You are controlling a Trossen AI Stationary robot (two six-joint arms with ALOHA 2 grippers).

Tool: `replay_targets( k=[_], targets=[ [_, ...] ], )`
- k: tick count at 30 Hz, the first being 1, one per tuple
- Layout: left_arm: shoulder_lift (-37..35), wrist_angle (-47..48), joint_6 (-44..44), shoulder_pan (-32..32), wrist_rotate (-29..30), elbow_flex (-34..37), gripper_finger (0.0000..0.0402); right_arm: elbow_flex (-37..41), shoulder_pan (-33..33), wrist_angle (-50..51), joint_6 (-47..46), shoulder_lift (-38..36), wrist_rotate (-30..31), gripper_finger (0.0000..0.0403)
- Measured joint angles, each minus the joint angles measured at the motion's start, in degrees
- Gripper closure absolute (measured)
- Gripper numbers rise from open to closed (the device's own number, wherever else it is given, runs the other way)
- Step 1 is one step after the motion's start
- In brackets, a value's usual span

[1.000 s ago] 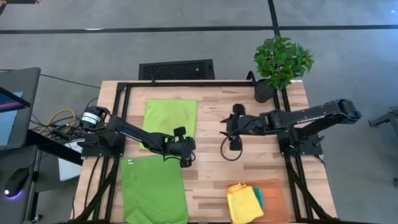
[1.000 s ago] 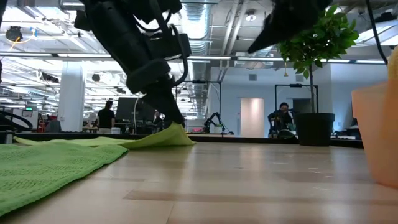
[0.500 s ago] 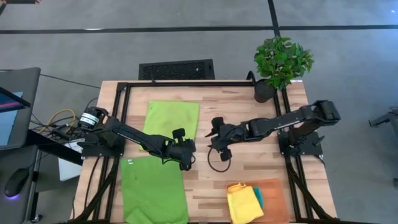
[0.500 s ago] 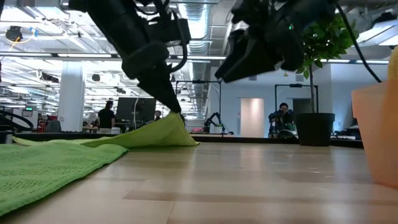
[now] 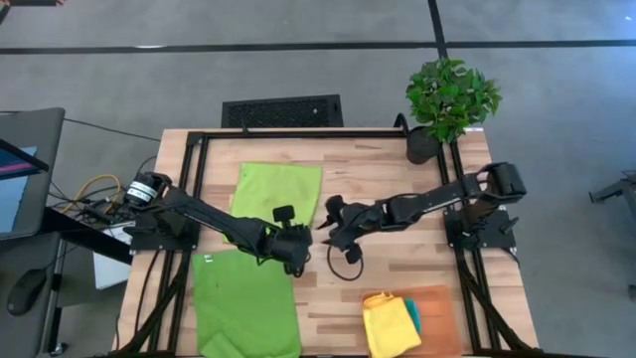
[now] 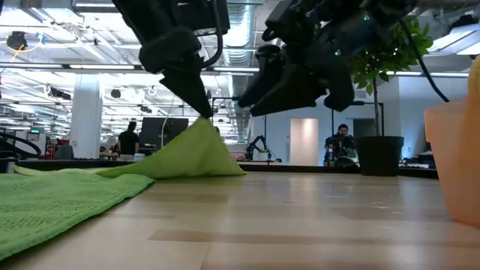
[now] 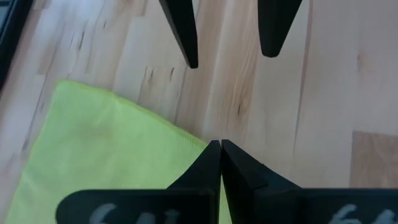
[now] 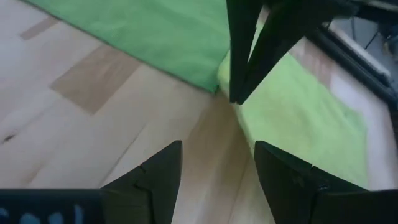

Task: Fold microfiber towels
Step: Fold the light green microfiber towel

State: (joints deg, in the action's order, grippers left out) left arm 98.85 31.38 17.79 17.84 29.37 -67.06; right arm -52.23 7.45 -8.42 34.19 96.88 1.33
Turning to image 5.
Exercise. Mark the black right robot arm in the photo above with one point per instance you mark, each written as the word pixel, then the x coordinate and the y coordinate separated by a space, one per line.
pixel 432 199

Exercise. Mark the teal microfiber towel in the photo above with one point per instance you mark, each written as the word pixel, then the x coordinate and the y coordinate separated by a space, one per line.
pixel 415 315

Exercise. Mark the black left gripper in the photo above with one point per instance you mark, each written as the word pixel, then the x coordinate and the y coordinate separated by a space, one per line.
pixel 290 246

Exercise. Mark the orange translucent plastic bin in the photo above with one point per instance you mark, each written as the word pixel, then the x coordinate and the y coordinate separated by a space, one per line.
pixel 442 323

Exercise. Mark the grey desk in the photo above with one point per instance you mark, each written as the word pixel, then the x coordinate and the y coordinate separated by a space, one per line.
pixel 45 149

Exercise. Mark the white box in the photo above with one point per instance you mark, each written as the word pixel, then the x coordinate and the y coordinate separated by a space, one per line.
pixel 111 271

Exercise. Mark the yellow microfiber towel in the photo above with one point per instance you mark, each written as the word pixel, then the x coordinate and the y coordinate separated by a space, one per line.
pixel 390 328

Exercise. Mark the monitor with blue screen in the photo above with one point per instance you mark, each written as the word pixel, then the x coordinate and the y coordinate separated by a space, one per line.
pixel 10 199

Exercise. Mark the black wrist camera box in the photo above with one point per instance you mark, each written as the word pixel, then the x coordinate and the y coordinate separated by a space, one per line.
pixel 283 214
pixel 335 207

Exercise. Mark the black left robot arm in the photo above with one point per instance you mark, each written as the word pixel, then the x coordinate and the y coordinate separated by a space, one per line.
pixel 213 221

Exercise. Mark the lime microfiber towel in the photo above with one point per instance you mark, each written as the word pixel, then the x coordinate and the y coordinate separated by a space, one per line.
pixel 278 189

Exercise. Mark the green plant in black pot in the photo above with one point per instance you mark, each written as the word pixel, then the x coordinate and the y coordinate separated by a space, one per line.
pixel 449 99

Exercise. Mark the green microfiber towel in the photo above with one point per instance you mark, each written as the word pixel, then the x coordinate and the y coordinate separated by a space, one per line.
pixel 238 308

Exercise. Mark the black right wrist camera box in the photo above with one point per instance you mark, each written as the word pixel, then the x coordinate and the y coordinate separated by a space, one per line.
pixel 335 207

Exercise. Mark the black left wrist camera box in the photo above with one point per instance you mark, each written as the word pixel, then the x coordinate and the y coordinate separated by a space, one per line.
pixel 283 214

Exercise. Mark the black computer mouse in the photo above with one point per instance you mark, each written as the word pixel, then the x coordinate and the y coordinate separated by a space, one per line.
pixel 25 293

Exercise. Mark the black aluminium table frame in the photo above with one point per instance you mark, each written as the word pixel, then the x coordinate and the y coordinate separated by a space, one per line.
pixel 298 134

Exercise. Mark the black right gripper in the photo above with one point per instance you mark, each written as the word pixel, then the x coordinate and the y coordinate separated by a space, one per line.
pixel 360 221

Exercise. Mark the black chair base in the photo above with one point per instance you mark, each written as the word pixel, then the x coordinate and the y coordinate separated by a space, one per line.
pixel 621 189

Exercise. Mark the black perforated floor panel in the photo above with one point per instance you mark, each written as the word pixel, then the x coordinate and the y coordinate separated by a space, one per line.
pixel 278 112

